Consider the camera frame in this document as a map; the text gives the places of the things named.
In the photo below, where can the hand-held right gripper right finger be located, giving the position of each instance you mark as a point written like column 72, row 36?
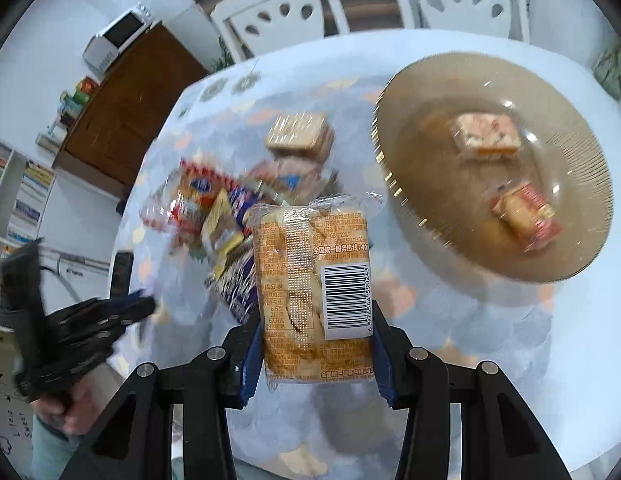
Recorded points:
column 383, row 371

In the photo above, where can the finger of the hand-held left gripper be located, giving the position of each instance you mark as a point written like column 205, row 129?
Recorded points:
column 98, row 335
column 133, row 305

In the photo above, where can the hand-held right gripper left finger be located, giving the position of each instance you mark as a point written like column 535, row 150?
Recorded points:
column 251, row 366

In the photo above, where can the orange bread packet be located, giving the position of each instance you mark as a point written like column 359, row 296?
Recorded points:
column 290, row 285

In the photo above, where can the person's left forearm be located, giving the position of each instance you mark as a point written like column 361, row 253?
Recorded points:
column 48, row 452

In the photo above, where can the person's left hand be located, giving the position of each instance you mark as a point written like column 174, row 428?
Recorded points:
column 83, row 405

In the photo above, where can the scale patterned tablecloth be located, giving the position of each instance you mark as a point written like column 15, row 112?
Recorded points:
column 440, row 335

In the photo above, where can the blue snack packet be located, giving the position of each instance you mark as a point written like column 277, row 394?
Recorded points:
column 238, row 287

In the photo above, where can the white sign with lettering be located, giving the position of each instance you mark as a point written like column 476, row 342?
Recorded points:
column 10, row 410

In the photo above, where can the white bookshelf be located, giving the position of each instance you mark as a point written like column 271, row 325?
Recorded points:
column 30, row 195

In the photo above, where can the pale pink snack packet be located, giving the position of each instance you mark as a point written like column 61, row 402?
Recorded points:
column 290, row 178

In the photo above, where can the brown wooden cabinet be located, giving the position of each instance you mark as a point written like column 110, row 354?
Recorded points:
column 125, row 110

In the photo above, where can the red yellow snack packet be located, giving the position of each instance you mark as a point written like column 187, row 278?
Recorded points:
column 525, row 215

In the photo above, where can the row of bottles and boxes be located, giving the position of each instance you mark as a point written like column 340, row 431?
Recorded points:
column 73, row 101

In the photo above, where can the clear cracker packet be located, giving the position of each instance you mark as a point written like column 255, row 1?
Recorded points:
column 298, row 132

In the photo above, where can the pink white snack packet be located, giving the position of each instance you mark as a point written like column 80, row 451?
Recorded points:
column 488, row 132

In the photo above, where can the small green plant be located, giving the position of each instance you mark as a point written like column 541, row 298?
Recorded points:
column 225, row 52

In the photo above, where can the white microwave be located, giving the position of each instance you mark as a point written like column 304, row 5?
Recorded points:
column 115, row 35

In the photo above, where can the green plant sprigs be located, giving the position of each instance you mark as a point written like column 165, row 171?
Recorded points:
column 613, row 67

